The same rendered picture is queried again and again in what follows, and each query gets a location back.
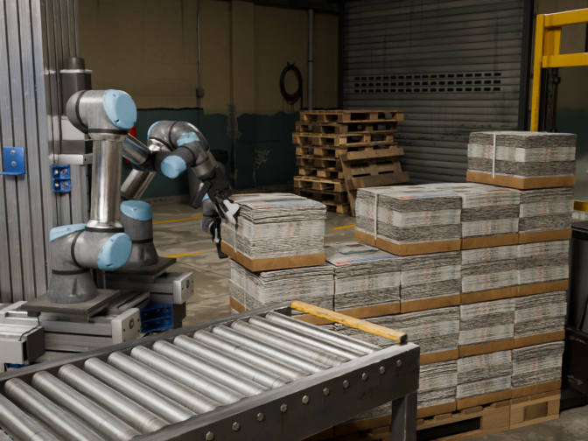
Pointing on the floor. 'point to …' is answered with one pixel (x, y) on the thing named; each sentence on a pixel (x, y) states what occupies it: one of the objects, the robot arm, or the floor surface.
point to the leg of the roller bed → (404, 417)
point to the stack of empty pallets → (325, 126)
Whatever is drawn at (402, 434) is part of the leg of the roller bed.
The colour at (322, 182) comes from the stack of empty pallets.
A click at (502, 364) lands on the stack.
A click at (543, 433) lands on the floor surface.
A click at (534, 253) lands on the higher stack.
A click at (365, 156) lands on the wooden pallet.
